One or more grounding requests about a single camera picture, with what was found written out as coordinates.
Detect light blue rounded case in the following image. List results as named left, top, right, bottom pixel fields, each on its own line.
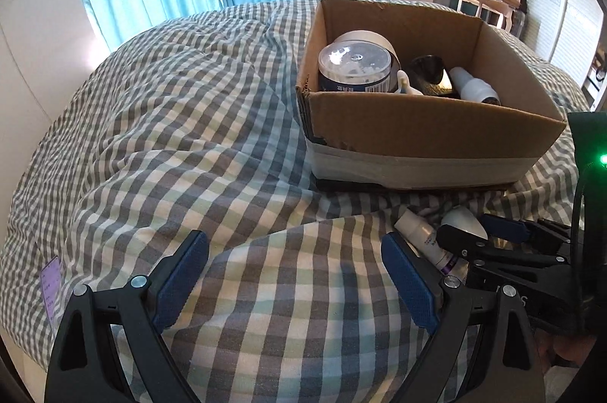
left=440, top=207, right=489, bottom=239

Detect white cream tube purple band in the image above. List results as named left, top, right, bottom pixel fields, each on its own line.
left=394, top=209, right=468, bottom=282

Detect white small hair dryer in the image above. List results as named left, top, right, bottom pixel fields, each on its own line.
left=448, top=67, right=501, bottom=105

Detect black round sunglasses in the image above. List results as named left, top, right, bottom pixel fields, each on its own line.
left=405, top=55, right=459, bottom=99

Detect clear plastic cotton swab container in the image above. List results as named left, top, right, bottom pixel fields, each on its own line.
left=318, top=40, right=393, bottom=93

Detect white tape roll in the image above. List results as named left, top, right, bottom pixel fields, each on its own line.
left=332, top=30, right=401, bottom=93

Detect purple quilt label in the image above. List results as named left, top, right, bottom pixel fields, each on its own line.
left=40, top=257, right=62, bottom=333

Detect open cardboard box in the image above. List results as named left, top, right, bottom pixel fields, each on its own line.
left=295, top=0, right=566, bottom=190

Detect grey checked bed quilt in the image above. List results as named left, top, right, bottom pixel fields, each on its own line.
left=1, top=0, right=578, bottom=402

